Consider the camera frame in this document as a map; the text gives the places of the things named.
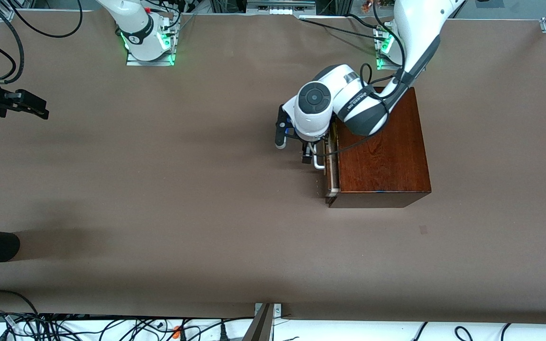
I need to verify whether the white metal drawer handle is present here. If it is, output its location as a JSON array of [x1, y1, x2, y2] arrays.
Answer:
[[313, 141, 327, 170]]

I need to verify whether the wooden drawer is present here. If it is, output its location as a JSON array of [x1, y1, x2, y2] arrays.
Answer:
[[324, 121, 341, 197]]

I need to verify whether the dark wooden drawer cabinet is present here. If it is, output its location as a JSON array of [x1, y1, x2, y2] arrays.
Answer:
[[325, 86, 432, 209]]

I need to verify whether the brown table cover sheet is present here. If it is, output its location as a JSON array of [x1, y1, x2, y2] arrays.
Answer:
[[0, 9, 546, 319]]

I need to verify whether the grey metal pole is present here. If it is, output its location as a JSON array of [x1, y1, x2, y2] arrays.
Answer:
[[241, 303, 274, 341]]

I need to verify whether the thin black hanging cable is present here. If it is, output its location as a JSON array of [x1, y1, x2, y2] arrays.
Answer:
[[8, 0, 83, 38]]

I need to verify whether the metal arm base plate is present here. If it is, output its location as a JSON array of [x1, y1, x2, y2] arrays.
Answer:
[[376, 28, 397, 71], [126, 19, 179, 67]]

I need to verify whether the black base cable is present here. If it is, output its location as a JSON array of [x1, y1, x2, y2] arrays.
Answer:
[[299, 17, 380, 41]]

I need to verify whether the metal bracket with screws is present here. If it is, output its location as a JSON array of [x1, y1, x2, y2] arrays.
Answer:
[[254, 303, 283, 317]]

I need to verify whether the black looped cable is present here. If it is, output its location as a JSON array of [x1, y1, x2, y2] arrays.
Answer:
[[0, 290, 41, 327]]

